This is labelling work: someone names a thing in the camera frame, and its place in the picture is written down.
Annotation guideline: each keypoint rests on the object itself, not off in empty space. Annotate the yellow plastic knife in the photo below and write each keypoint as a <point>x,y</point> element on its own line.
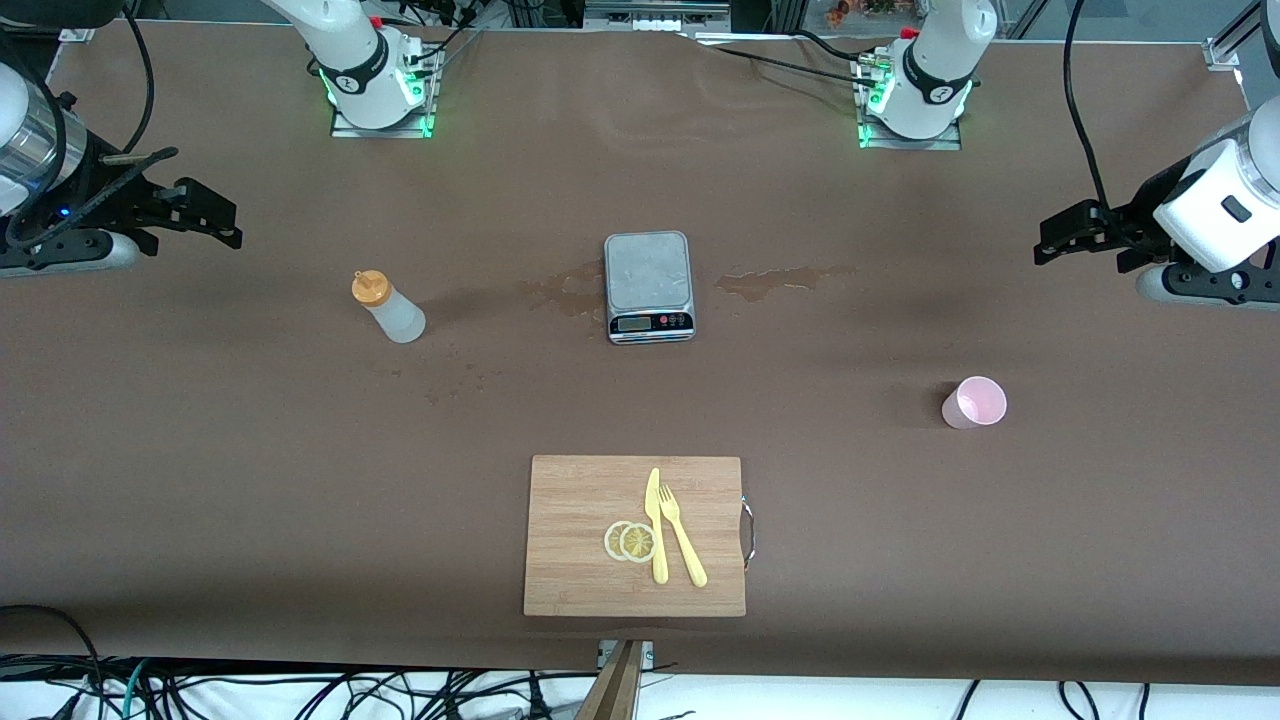
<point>657,530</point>

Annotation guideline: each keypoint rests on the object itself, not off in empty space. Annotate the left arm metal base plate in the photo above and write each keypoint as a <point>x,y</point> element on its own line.
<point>950,143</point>

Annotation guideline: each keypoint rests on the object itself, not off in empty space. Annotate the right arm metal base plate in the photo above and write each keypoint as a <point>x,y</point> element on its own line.
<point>345,130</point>

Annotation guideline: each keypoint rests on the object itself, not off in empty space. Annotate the silver digital kitchen scale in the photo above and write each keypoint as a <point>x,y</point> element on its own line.
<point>648,285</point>

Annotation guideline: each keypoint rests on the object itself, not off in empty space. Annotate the wooden cutting board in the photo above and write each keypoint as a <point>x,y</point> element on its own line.
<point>580,540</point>

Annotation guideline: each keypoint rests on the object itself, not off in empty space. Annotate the pink plastic cup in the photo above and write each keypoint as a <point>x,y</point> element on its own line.
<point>975,405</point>

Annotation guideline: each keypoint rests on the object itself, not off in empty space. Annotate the yellow plastic fork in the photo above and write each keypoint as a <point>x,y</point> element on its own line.
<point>684,545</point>

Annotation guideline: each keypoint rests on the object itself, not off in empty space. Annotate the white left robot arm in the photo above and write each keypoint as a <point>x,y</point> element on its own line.
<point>935,80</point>

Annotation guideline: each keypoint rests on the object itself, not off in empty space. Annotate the lemon slice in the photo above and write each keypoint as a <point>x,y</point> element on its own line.
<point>638,543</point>
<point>612,540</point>

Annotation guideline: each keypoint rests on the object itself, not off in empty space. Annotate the clear sauce bottle orange cap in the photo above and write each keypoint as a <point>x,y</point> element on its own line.
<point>395,315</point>

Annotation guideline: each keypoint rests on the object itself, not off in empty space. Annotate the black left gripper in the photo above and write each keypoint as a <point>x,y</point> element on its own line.
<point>1140,213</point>

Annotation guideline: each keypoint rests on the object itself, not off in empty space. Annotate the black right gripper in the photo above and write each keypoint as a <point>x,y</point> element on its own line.
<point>100,195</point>

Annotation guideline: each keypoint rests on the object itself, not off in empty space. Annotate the wooden metal bracket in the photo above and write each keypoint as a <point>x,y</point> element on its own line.
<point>615,690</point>

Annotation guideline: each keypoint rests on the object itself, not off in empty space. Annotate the brown table cover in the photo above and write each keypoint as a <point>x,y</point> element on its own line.
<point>900,500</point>

